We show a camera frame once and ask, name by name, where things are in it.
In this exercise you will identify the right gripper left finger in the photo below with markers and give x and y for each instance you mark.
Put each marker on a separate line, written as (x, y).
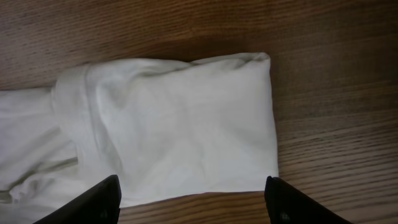
(100, 204)

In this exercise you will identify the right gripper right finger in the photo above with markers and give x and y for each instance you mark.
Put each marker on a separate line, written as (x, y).
(287, 205)

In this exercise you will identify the white Puma t-shirt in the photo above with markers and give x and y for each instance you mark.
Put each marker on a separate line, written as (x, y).
(166, 128)

